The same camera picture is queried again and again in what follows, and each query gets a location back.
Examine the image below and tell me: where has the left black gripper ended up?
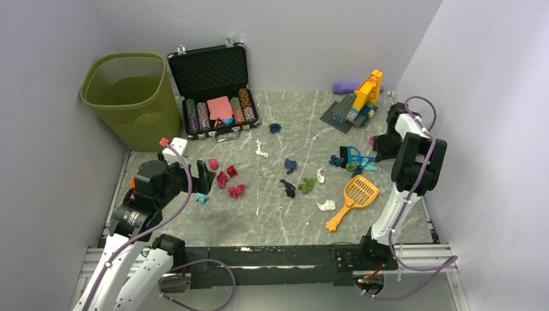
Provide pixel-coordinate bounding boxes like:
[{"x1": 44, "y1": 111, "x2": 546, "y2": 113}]
[{"x1": 156, "y1": 151, "x2": 216, "y2": 208}]

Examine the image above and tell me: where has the blue hand brush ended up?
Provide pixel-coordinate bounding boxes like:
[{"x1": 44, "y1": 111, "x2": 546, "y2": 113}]
[{"x1": 339, "y1": 146, "x2": 375, "y2": 168}]

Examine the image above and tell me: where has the orange slotted plastic scoop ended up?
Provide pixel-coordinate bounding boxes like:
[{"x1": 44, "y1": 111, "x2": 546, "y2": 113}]
[{"x1": 326, "y1": 175, "x2": 379, "y2": 232}]

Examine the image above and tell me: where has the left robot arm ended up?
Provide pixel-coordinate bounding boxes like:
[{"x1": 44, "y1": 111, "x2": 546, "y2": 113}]
[{"x1": 74, "y1": 160, "x2": 215, "y2": 310}]

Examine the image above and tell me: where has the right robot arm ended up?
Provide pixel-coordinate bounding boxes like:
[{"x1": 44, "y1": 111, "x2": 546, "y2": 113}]
[{"x1": 357, "y1": 102, "x2": 448, "y2": 270}]

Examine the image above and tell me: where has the pink paper scrap small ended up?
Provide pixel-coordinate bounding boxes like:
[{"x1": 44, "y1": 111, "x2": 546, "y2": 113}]
[{"x1": 208, "y1": 159, "x2": 219, "y2": 170}]

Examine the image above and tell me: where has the magenta paper scrap upper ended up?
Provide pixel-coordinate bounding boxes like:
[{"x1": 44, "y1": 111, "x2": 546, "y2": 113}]
[{"x1": 216, "y1": 171, "x2": 229, "y2": 189}]

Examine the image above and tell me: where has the magenta paper scrap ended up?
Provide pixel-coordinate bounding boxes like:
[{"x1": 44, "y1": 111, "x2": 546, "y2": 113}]
[
  {"x1": 216, "y1": 171, "x2": 229, "y2": 189},
  {"x1": 228, "y1": 184, "x2": 247, "y2": 199}
]

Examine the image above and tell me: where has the red paper scrap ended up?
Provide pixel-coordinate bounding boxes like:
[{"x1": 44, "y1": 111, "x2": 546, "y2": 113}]
[{"x1": 227, "y1": 165, "x2": 238, "y2": 178}]

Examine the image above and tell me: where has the light blue paper scrap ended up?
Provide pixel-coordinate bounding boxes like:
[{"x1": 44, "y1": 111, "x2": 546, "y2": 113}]
[{"x1": 194, "y1": 192, "x2": 208, "y2": 204}]

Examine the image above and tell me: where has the cyan paper scrap right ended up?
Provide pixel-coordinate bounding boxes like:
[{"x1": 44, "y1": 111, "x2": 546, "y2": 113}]
[{"x1": 360, "y1": 158, "x2": 377, "y2": 172}]

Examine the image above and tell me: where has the magenta paper scrap lower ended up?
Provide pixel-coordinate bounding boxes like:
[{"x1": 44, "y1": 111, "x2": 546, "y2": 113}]
[{"x1": 228, "y1": 184, "x2": 247, "y2": 199}]

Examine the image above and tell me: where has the olive paper scrap right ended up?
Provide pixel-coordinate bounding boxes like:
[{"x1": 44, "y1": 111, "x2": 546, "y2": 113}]
[{"x1": 345, "y1": 162, "x2": 359, "y2": 172}]

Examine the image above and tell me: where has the dark blue scrap right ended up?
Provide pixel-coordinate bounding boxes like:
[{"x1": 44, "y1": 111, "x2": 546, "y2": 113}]
[{"x1": 329, "y1": 154, "x2": 345, "y2": 167}]

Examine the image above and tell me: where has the yellow brick toy tower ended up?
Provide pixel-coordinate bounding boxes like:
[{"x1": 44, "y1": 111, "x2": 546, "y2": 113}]
[{"x1": 346, "y1": 69, "x2": 383, "y2": 121}]

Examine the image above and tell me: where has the grey brick baseplate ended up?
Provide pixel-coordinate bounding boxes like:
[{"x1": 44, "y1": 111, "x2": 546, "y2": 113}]
[{"x1": 320, "y1": 94, "x2": 377, "y2": 134}]

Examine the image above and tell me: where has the white paper scrap far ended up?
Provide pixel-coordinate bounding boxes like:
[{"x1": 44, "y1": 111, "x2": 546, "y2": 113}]
[{"x1": 255, "y1": 139, "x2": 269, "y2": 157}]

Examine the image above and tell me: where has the pink card deck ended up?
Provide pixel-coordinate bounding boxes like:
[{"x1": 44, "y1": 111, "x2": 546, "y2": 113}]
[{"x1": 206, "y1": 96, "x2": 233, "y2": 121}]

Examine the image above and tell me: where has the white paper scrap small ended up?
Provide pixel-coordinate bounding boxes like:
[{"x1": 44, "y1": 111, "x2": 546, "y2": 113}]
[{"x1": 316, "y1": 168, "x2": 326, "y2": 184}]

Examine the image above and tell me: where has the purple cylinder toy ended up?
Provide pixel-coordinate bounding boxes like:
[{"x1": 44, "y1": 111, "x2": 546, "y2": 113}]
[{"x1": 331, "y1": 82, "x2": 359, "y2": 95}]

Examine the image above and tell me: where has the dark blue paper scrap far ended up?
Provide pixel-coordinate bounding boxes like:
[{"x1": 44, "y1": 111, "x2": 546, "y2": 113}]
[{"x1": 269, "y1": 123, "x2": 282, "y2": 133}]

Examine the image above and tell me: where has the white paper scrap near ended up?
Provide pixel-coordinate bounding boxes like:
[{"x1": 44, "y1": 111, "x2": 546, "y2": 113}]
[{"x1": 317, "y1": 200, "x2": 336, "y2": 212}]

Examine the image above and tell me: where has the green paper scrap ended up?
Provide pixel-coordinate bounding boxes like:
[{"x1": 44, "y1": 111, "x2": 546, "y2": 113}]
[{"x1": 297, "y1": 178, "x2": 317, "y2": 194}]

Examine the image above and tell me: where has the black paper scrap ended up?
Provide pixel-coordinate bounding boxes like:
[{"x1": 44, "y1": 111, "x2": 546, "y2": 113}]
[{"x1": 280, "y1": 179, "x2": 296, "y2": 198}]

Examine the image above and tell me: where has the blue paper scrap centre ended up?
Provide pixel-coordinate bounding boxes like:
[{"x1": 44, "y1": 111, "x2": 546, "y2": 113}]
[{"x1": 284, "y1": 159, "x2": 297, "y2": 175}]

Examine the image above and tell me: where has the black poker chip case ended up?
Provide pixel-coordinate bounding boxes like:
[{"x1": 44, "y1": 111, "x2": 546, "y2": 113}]
[{"x1": 166, "y1": 39, "x2": 260, "y2": 143}]

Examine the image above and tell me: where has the olive green mesh wastebasket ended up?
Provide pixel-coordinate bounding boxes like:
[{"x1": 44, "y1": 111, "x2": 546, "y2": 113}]
[{"x1": 80, "y1": 52, "x2": 182, "y2": 152}]

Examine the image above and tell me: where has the black base bar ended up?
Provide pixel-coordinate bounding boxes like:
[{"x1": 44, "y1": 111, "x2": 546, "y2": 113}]
[{"x1": 186, "y1": 242, "x2": 398, "y2": 289}]

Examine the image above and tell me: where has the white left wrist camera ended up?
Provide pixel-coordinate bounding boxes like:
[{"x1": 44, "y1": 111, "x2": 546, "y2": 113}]
[{"x1": 160, "y1": 137, "x2": 188, "y2": 165}]

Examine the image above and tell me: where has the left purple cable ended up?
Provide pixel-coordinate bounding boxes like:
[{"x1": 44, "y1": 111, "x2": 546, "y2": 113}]
[{"x1": 81, "y1": 143, "x2": 237, "y2": 311}]

